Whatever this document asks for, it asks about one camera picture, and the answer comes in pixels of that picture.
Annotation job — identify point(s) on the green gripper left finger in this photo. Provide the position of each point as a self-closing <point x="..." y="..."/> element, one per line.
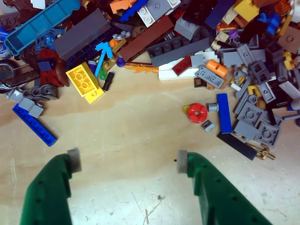
<point x="47" y="192"/>

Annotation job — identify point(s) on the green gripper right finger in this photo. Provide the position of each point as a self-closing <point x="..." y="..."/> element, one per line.
<point x="220" y="201"/>

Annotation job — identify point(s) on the black Lego tile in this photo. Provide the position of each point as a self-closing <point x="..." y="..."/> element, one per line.
<point x="237" y="146"/>

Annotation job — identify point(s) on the gold Lego piece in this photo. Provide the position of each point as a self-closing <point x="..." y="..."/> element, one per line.
<point x="263" y="152"/>

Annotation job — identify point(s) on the long blue Lego plate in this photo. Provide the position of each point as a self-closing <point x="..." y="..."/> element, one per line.
<point x="35" y="125"/>

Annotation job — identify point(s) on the small grey Lego clip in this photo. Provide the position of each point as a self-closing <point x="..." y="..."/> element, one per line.
<point x="207" y="126"/>

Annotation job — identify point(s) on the grey square Lego plate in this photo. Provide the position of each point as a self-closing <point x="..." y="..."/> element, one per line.
<point x="267" y="134"/>
<point x="249" y="114"/>

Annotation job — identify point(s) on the blue Lego tile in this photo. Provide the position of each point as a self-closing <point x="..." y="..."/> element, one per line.
<point x="224" y="112"/>

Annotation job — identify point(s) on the red round Lego plate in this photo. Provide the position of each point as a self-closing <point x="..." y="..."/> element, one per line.
<point x="197" y="113"/>

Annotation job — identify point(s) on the small grey Lego cylinder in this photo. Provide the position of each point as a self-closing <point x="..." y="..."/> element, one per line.
<point x="212" y="107"/>

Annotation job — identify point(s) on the red Lego brick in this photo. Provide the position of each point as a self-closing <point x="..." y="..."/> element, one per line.
<point x="49" y="75"/>

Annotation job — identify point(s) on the yellow Lego brick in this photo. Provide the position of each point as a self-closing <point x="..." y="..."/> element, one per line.
<point x="82" y="79"/>

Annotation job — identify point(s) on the grey studded Lego plate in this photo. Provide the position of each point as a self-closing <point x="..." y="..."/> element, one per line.
<point x="209" y="77"/>

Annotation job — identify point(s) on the black Lego pin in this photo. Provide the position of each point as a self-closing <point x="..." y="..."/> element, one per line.
<point x="108" y="81"/>

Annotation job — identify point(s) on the orange Lego piece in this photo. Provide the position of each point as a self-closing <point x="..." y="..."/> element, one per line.
<point x="216" y="68"/>

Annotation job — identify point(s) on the white Lego piece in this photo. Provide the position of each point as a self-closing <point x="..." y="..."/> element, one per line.
<point x="167" y="73"/>

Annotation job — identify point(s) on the dark red Lego tile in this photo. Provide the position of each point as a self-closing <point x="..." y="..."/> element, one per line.
<point x="183" y="66"/>

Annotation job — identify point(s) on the light blue Lego pickaxe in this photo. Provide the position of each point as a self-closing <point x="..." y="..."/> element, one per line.
<point x="102" y="55"/>

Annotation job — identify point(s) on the purple Lego stud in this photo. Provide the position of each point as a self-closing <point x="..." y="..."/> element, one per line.
<point x="120" y="62"/>

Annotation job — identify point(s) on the orange Lego flame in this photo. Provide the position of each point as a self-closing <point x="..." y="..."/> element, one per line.
<point x="140" y="68"/>

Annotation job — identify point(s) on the dark grey Lego plate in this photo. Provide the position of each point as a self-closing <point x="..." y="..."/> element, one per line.
<point x="178" y="50"/>

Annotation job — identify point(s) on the long dark grey Lego slope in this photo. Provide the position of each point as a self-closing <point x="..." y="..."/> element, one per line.
<point x="82" y="32"/>

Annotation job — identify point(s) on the long teal Lego container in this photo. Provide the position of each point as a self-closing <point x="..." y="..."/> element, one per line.
<point x="37" y="25"/>

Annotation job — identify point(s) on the grey Lego brick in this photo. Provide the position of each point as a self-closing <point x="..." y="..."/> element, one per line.
<point x="186" y="29"/>

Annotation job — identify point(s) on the long reddish-brown Lego brick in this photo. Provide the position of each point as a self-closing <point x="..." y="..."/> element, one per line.
<point x="147" y="38"/>

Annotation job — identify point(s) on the white Lego brick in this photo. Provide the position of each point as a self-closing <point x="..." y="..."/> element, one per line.
<point x="148" y="15"/>

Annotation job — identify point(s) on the light grey Lego bracket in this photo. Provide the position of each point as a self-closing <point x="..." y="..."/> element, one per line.
<point x="28" y="105"/>

